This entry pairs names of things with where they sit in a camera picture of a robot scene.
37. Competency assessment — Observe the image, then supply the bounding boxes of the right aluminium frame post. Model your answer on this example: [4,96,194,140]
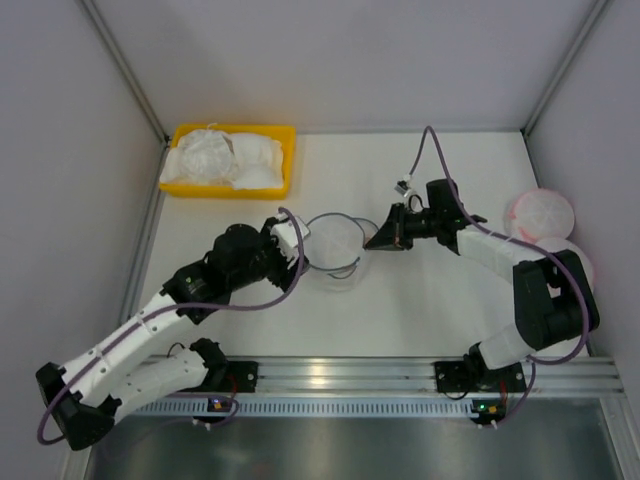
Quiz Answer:
[520,0,613,141]

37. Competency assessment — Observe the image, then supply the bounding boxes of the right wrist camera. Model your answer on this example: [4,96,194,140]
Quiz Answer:
[394,174,414,198]

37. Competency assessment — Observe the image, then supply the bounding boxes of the aluminium frame post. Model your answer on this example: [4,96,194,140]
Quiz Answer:
[520,0,613,141]
[76,0,169,144]

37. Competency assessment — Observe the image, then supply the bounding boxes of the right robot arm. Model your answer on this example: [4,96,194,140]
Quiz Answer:
[365,179,600,370]

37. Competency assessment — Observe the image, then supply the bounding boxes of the pink-trimmed laundry bag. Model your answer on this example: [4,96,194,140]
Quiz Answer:
[504,188,575,244]
[535,237,595,290]

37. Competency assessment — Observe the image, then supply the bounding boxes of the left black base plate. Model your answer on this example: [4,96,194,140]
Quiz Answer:
[193,360,259,393]

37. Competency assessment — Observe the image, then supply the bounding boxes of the left aluminium frame post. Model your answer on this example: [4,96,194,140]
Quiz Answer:
[76,0,169,144]

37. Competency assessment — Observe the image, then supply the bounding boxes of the slotted white cable duct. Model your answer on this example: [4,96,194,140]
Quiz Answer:
[135,396,504,418]

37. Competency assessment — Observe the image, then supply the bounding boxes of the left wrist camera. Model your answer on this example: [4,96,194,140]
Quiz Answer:
[270,213,310,261]

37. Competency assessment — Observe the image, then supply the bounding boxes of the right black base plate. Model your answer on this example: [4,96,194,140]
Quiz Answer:
[433,358,526,396]

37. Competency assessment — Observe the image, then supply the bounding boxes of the lower pink-trimmed laundry bag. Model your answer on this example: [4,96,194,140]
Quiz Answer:
[535,237,595,290]

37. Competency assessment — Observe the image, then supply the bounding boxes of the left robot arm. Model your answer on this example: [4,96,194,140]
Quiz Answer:
[36,213,310,451]

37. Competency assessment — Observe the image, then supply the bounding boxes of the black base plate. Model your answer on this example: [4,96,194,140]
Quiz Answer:
[433,358,526,396]
[193,360,259,393]

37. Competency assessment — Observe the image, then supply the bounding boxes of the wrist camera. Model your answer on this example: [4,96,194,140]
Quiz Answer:
[270,213,310,261]
[394,174,414,198]

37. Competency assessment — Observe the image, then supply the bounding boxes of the upper pink-trimmed laundry bag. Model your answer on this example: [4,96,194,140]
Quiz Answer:
[504,188,575,244]

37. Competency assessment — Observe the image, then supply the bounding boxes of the yellow plastic bin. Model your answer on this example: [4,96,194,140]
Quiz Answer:
[158,123,296,200]

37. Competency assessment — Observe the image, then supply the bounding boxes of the clear mesh laundry bag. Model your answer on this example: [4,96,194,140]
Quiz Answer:
[305,212,379,292]

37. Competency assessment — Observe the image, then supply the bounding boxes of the aluminium front rail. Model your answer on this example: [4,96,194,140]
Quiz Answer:
[129,354,625,397]

